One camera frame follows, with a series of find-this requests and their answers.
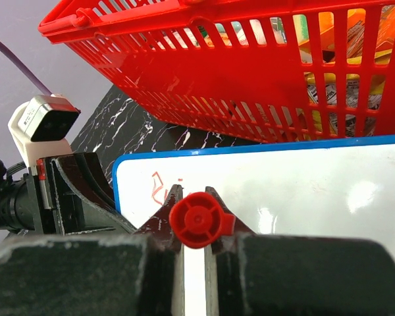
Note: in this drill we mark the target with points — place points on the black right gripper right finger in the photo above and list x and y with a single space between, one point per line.
229 284

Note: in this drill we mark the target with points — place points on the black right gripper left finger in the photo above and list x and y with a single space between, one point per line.
162 286

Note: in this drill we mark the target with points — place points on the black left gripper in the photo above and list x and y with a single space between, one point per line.
72 196

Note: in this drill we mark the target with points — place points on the red capped whiteboard marker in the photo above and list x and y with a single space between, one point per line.
198 220

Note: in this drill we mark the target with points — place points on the white whiteboard blue frame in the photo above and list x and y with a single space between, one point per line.
323 213

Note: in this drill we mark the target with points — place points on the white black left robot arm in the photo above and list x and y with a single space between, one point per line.
15 212

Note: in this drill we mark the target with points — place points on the red plastic shopping basket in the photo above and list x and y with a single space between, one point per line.
234 67

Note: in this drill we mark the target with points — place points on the tall orange sponge box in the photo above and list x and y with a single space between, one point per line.
355 31

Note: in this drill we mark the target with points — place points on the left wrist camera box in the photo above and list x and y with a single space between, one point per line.
39 127

